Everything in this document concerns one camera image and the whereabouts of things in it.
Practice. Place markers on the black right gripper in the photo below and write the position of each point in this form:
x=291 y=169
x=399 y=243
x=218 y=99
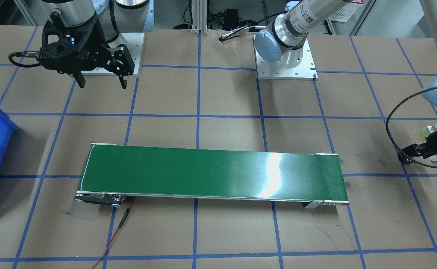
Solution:
x=98 y=41

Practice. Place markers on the green conveyor belt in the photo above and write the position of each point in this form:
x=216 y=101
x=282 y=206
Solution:
x=113 y=172

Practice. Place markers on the green push button switch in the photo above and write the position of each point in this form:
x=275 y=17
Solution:
x=429 y=130

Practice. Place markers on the aluminium frame post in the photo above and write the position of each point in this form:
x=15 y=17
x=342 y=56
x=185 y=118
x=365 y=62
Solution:
x=199 y=17

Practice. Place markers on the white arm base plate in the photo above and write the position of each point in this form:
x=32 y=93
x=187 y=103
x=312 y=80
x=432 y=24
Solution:
x=293 y=65
x=134 y=43

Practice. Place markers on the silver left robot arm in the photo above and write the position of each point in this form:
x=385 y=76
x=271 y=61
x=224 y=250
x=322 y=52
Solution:
x=289 y=30

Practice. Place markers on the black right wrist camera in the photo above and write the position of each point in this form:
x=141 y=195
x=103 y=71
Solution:
x=82 y=61

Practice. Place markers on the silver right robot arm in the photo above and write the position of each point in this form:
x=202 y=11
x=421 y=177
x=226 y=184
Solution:
x=115 y=16

